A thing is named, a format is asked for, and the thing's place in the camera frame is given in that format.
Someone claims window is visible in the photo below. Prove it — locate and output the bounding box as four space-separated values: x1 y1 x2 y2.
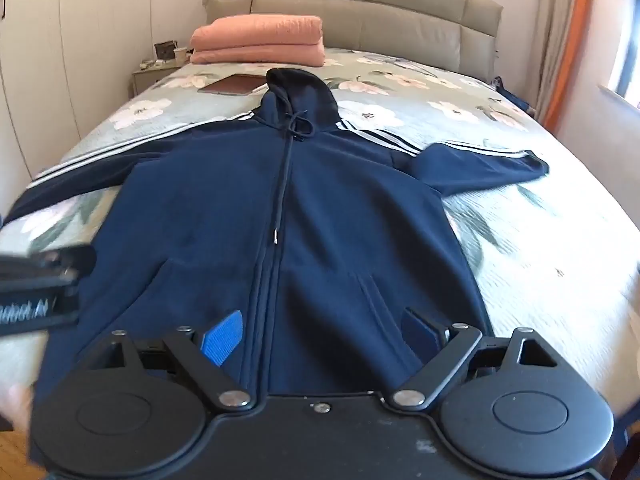
606 7 640 112

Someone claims brown notebook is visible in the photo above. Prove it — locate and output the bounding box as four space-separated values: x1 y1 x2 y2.
197 73 269 98

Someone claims white wardrobe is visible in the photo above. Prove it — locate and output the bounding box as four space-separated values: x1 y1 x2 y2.
0 0 157 188

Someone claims beige padded headboard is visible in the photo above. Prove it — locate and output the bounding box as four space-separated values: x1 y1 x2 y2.
201 0 504 84

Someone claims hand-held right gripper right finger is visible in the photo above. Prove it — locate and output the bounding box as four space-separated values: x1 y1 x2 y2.
390 306 560 411

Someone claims dark blue cloth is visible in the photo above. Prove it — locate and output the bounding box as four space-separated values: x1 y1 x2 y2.
492 75 537 117

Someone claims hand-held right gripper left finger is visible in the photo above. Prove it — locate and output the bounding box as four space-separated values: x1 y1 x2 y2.
76 309 254 412

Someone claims folded pink blanket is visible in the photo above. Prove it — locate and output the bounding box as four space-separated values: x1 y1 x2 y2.
190 14 326 67

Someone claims small nightstand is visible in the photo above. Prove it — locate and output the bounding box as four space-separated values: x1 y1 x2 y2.
131 61 184 99

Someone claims navy zip hoodie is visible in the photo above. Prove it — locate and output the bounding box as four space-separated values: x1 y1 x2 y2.
0 67 552 397

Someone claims orange curtain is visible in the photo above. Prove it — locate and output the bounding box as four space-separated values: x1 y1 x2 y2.
542 0 599 134

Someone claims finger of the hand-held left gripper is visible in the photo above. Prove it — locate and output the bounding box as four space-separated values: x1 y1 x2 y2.
27 244 97 282

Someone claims beige curtain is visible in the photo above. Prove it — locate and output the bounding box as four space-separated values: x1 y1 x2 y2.
534 0 585 117

